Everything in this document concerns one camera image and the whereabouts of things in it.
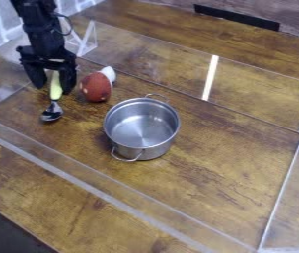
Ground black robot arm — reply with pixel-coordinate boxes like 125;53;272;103
10;0;76;95

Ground green handled metal spoon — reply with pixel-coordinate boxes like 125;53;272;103
41;71;62;122

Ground clear acrylic bracket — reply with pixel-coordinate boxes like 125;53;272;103
61;21;97;57

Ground black cable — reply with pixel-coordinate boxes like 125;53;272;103
50;12;74;37

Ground red toy mushroom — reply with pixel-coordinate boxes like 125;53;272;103
78;66;116;102

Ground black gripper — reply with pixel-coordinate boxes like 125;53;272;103
16;31;76;95

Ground black strip on table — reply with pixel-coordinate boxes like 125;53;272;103
193;4;280;32

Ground small steel pot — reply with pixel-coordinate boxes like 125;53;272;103
102;93;180;162

